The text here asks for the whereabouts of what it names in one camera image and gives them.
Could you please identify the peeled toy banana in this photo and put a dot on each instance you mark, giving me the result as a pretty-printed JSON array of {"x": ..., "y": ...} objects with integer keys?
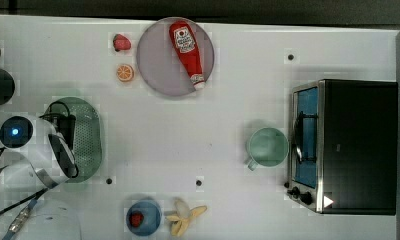
[{"x": 183, "y": 217}]

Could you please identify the green plastic strainer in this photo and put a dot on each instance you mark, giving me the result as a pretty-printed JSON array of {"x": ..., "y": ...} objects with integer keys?
[{"x": 79, "y": 123}]

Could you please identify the red toy strawberry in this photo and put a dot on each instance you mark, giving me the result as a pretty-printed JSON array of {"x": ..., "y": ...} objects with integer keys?
[{"x": 121, "y": 43}]

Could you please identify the black toaster oven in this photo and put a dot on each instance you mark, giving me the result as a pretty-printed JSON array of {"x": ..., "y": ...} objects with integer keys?
[{"x": 344, "y": 143}]

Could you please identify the small red toy fruit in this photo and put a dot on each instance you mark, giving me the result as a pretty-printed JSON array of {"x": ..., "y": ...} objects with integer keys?
[{"x": 136, "y": 219}]

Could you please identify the grey round plate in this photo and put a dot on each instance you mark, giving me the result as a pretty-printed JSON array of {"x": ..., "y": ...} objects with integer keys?
[{"x": 159, "y": 65}]

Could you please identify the blue bowl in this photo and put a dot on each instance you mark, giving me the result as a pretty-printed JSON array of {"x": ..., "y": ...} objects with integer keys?
[{"x": 152, "y": 217}]

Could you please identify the green mug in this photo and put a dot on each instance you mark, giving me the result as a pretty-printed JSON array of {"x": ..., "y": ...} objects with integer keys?
[{"x": 266, "y": 147}]

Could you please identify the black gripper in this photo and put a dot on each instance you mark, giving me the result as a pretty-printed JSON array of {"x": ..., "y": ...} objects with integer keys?
[{"x": 60, "y": 140}]

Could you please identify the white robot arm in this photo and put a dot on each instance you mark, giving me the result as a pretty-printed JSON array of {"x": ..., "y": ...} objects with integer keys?
[{"x": 46, "y": 162}]

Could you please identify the red ketchup bottle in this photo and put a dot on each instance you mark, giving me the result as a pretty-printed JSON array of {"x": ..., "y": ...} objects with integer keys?
[{"x": 185, "y": 45}]

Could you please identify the orange slice toy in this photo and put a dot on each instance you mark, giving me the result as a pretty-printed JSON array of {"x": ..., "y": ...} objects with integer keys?
[{"x": 125, "y": 73}]

